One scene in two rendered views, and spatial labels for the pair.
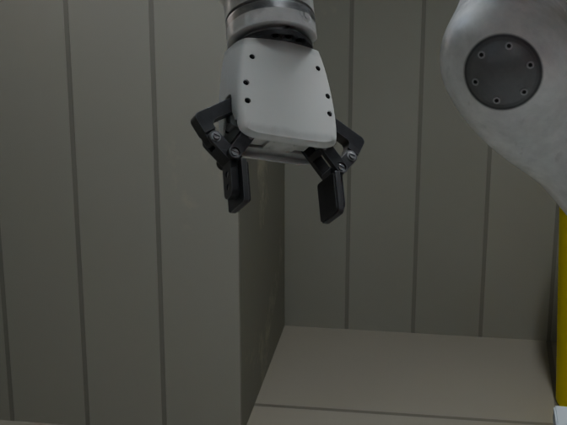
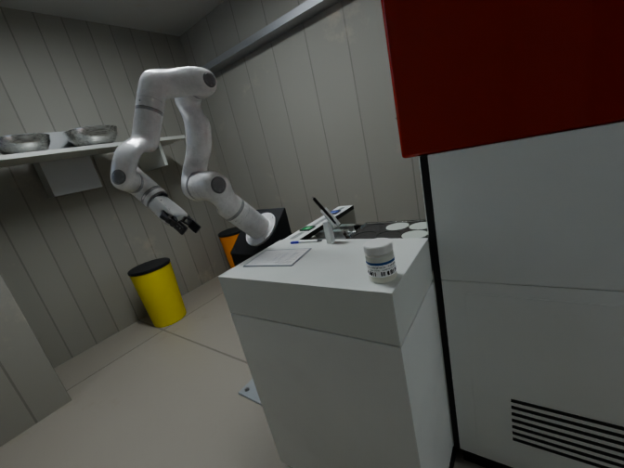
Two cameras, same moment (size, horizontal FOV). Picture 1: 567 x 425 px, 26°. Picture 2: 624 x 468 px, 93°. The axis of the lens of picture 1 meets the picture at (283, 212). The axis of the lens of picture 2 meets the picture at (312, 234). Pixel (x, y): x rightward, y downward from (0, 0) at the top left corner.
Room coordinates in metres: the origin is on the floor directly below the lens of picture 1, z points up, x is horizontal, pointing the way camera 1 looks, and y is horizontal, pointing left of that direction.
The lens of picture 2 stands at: (0.15, 0.67, 1.31)
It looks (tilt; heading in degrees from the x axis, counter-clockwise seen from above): 16 degrees down; 301
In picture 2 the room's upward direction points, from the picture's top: 13 degrees counter-clockwise
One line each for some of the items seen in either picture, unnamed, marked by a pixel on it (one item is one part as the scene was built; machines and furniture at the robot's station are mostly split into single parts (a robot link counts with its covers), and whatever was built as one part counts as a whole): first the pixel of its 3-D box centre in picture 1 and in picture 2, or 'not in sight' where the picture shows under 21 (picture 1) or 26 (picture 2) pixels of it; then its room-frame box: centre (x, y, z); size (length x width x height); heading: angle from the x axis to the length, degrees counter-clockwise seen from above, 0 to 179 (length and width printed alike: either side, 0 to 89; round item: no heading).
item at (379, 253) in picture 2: not in sight; (380, 260); (0.37, 0.01, 1.01); 0.07 x 0.07 x 0.10
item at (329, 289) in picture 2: not in sight; (322, 277); (0.62, -0.12, 0.89); 0.62 x 0.35 x 0.14; 174
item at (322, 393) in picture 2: not in sight; (376, 340); (0.59, -0.42, 0.41); 0.96 x 0.64 x 0.82; 84
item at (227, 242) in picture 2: not in sight; (239, 252); (2.79, -1.91, 0.29); 0.37 x 0.37 x 0.58
